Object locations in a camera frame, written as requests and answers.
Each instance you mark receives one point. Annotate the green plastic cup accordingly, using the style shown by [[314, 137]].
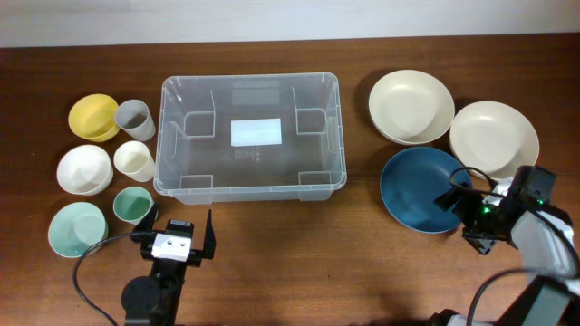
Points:
[[132, 204]]

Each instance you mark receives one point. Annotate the light green small bowl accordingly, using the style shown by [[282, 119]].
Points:
[[75, 228]]

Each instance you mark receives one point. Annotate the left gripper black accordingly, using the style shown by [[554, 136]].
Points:
[[194, 255]]

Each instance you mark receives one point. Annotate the clear plastic storage bin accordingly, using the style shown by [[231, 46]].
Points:
[[196, 163]]

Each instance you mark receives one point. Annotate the cream plastic cup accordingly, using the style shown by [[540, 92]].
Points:
[[134, 160]]

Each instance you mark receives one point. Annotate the cream bowl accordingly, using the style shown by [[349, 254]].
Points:
[[411, 107], [494, 138]]

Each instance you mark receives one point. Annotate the yellow small bowl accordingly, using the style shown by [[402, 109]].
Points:
[[93, 117]]

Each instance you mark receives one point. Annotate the white small bowl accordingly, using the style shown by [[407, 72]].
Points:
[[85, 170]]

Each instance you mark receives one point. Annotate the white label in bin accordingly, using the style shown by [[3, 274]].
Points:
[[253, 133]]

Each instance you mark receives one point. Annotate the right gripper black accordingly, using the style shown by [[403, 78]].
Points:
[[483, 241]]

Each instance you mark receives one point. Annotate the dark blue bowl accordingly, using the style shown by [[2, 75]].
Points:
[[411, 181]]

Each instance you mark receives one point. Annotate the grey plastic cup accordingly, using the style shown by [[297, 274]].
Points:
[[133, 116]]

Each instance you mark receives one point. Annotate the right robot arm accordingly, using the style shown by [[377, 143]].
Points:
[[545, 239]]

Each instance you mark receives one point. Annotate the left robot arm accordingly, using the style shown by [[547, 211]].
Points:
[[153, 299]]

